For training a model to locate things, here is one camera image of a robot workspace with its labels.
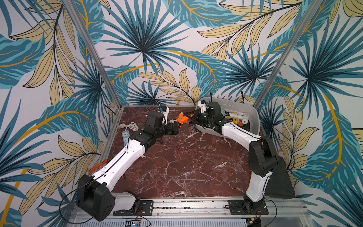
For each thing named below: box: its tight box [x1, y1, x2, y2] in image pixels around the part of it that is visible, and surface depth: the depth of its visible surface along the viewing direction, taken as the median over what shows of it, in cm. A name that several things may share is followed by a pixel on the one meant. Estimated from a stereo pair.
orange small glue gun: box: [177, 112, 190, 129], surface depth 87 cm
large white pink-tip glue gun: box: [228, 112, 250, 125], surface depth 108 cm
